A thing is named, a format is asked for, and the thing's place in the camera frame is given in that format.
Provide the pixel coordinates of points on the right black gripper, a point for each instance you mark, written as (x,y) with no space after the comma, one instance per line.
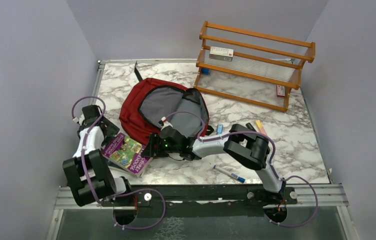
(149,151)

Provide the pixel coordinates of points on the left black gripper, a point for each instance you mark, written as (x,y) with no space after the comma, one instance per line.
(112,128)

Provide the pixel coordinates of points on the red student backpack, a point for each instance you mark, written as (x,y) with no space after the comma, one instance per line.
(152,99)

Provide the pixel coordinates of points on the purple treehouse storybook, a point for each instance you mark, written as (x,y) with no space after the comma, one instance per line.
(126,152)

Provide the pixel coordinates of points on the dark blue book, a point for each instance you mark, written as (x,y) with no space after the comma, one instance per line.
(116,167)

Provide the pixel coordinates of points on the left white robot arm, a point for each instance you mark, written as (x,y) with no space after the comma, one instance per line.
(87,172)

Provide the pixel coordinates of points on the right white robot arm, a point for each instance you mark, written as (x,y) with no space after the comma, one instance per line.
(252,149)

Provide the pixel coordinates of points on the blue glue stick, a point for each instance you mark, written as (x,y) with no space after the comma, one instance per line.
(219,128)

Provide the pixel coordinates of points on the small blue block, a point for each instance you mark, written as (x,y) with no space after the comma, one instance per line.
(205,71)

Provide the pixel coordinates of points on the white blue marker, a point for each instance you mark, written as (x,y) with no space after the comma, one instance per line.
(229,174)

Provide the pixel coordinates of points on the pink black highlighter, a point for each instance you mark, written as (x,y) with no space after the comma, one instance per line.
(250,126)

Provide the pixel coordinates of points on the yellow highlighter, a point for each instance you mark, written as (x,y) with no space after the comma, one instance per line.
(260,127)

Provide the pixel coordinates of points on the white box on shelf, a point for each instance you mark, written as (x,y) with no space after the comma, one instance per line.
(221,53)

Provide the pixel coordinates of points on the orange wooden shelf rack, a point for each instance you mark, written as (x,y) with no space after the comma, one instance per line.
(260,62)

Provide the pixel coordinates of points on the small red white box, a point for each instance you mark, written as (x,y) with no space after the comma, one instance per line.
(280,91)

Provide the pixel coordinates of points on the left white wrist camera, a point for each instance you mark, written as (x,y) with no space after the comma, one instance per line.
(79,119)

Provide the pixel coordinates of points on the black metal base rail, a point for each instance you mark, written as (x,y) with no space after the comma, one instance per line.
(214,200)

